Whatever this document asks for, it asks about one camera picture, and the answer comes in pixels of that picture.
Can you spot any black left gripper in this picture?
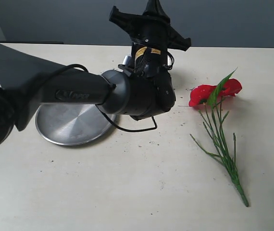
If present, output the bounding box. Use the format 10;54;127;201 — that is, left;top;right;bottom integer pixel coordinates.
109;0;191;78

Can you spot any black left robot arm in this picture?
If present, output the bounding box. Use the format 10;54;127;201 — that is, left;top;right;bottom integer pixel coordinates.
0;0;191;144

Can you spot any white scalloped flower pot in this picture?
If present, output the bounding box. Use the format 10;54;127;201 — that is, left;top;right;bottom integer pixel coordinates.
122;55;132;65

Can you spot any red artificial flower with stems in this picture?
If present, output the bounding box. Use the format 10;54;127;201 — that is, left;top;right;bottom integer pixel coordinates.
188;71;249;207

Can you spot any round stainless steel plate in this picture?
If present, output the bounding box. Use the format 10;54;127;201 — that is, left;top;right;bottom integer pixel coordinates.
35;104;112;146

